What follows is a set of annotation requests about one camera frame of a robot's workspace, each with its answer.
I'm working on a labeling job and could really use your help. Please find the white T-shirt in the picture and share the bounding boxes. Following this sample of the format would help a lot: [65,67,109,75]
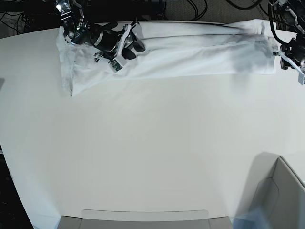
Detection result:
[56,19,278,96]

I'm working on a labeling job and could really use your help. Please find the grey tray front edge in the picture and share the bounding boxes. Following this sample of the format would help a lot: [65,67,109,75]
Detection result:
[57,209,233,229]

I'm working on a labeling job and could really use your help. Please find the grey plastic bin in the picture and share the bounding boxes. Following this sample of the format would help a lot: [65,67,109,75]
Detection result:
[233,156,305,229]

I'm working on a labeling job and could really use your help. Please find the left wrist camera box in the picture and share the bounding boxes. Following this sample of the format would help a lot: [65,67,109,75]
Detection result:
[298,72,305,85]

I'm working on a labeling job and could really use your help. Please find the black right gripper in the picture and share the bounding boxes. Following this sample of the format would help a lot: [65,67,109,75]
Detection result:
[92,21,146,62]

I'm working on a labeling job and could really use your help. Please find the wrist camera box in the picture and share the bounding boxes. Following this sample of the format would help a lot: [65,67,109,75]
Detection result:
[109,59,127,72]
[298,72,305,85]

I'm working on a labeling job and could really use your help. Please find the black cable bundle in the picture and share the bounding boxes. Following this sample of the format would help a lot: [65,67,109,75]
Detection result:
[133,0,270,22]

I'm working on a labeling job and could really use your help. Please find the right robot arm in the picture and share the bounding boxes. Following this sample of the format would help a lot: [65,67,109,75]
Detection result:
[56,0,146,72]

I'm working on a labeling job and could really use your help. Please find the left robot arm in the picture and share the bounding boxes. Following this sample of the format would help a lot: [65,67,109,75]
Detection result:
[268,0,305,74]

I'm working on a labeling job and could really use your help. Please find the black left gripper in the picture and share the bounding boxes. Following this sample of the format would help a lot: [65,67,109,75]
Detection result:
[275,38,305,72]

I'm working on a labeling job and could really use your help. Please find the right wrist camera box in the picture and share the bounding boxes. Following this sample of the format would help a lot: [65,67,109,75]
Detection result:
[109,59,127,72]

